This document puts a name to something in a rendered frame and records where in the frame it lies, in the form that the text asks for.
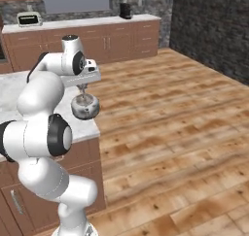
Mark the white toaster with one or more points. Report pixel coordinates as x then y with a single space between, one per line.
29 19

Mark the brown wooden cupboard run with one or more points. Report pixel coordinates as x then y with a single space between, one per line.
120 42

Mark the black coffee machine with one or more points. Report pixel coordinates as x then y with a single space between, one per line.
125 10

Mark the brown wooden drawer front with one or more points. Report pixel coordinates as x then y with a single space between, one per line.
85 152

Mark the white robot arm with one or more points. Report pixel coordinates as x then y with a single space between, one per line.
39 139

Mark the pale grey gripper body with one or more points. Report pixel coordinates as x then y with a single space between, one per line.
81 78

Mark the silver kettle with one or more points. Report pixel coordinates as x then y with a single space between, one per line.
85 107

